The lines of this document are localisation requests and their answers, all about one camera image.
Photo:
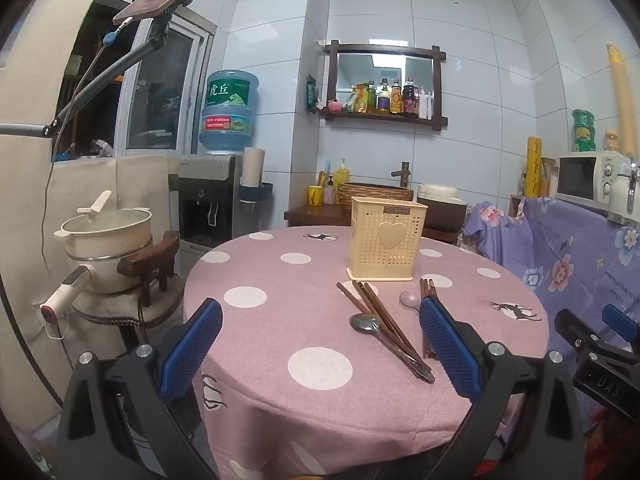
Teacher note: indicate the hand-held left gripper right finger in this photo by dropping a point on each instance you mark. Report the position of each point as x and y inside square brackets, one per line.
[447, 345]

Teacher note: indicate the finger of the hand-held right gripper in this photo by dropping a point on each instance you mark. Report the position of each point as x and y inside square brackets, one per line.
[575, 327]
[620, 320]

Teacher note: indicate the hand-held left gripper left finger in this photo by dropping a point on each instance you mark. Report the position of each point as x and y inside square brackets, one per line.
[192, 345]

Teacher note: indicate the grey round spoon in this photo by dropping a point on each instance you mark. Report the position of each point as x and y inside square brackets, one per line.
[409, 300]

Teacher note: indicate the metal spoon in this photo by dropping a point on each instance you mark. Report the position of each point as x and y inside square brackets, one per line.
[365, 323]

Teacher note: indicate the cream plastic utensil holder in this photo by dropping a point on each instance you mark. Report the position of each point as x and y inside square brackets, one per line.
[370, 240]

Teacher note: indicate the purple floral cloth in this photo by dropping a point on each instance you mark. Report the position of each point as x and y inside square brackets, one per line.
[560, 250]

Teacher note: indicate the beige cushioned seat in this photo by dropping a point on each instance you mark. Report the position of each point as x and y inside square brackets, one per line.
[110, 310]

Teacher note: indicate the small dark wooden stool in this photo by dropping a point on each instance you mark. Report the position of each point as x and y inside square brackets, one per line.
[150, 257]

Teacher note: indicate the grey patterned cloth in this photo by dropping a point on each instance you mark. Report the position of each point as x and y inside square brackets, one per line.
[469, 242]

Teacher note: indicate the cream appliance with metal lever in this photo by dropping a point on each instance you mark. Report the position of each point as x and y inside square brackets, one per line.
[625, 195]

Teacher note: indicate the brown and cream rice cooker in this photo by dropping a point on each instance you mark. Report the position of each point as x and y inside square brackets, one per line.
[442, 210]

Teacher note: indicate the cream cooking pot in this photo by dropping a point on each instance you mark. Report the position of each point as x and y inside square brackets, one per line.
[110, 237]

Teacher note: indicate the white handheld steamer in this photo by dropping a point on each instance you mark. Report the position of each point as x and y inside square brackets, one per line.
[67, 292]

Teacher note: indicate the wooden open shelf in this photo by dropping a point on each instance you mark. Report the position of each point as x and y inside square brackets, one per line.
[515, 205]

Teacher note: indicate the cream microwave oven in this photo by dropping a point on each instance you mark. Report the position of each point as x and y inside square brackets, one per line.
[580, 175]

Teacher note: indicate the dark blue side holder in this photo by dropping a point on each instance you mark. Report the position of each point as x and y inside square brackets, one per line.
[255, 195]

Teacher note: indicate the grey water dispenser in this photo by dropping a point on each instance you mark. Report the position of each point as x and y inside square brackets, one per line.
[205, 180]

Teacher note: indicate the wicker sink basin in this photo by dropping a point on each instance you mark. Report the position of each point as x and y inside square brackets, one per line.
[375, 196]

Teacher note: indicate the yellow patterned roll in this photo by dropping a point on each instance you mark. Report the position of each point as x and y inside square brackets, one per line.
[534, 165]

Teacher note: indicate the bronze faucet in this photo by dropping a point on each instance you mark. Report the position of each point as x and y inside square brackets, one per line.
[401, 172]

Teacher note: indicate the dark wooden cabinet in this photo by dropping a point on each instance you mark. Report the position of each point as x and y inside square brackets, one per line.
[315, 215]

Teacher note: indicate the small yellow jar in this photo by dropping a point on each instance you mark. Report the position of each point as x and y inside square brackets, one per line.
[612, 141]

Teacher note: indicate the patterned small cup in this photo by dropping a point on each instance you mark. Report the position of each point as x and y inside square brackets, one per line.
[330, 196]

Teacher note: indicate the green container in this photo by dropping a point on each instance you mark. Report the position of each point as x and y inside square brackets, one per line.
[583, 132]

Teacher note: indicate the yellow cup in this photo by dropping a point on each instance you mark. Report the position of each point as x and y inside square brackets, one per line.
[315, 196]

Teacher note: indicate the yellow soap bottle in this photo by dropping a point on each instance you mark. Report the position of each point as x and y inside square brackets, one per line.
[341, 176]

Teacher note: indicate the blue toothbrush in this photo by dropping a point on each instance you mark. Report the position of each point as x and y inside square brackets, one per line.
[327, 170]

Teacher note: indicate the white squeeze bottle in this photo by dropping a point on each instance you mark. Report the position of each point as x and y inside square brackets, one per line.
[425, 106]

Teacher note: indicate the blue water bottle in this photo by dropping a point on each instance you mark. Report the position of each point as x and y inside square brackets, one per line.
[230, 105]

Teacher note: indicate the dark soy sauce bottle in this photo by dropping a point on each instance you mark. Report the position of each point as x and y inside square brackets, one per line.
[410, 101]

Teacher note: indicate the orange label bottle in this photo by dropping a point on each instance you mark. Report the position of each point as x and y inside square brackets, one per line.
[396, 101]

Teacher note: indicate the purple label bottle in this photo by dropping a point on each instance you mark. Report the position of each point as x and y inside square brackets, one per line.
[383, 100]

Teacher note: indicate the yellow oil bottle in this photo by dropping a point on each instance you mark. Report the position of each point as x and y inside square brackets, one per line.
[371, 100]

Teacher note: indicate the sliding glass window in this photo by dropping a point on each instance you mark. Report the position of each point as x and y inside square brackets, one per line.
[160, 90]

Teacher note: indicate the yellow packet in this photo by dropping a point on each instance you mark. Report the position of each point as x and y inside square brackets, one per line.
[356, 100]

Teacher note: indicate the pink bowl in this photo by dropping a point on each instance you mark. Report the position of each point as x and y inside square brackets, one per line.
[335, 106]

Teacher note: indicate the green hanging packet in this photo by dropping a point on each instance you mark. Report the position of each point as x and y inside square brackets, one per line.
[312, 94]

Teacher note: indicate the wooden framed mirror shelf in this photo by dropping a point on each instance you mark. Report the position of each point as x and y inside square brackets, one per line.
[350, 67]

